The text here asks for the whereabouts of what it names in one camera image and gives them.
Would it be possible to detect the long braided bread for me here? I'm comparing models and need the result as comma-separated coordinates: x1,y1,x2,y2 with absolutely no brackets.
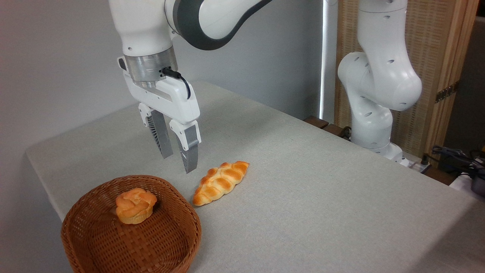
192,161,250,207

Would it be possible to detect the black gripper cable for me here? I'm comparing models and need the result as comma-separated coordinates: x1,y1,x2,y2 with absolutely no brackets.
162,67,192,100

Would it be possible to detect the black cable bundle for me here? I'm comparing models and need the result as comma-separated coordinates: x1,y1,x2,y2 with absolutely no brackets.
431,145,485,172

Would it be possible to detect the metal screen hinge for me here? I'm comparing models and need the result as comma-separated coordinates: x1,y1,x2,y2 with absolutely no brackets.
435,81,460,104

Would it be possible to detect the dark wooden block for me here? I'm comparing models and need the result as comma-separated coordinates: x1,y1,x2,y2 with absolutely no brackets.
322,123,351,139
303,116,330,130

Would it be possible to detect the round bread bun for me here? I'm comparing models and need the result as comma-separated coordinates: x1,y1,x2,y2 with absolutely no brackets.
115,188,158,225

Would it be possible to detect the brown wicker basket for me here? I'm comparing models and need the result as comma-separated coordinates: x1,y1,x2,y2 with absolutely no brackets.
61,174,202,273

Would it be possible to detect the grey tablecloth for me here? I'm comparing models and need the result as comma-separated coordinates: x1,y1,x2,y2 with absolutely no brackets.
25,80,485,273

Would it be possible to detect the wooden bamboo folding screen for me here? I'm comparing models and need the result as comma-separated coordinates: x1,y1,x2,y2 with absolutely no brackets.
334,0,480,167

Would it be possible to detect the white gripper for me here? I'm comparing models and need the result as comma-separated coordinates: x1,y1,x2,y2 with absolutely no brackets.
117,56,202,174

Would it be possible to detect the white power strip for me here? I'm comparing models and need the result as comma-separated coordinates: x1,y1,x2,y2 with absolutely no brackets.
401,151,432,174

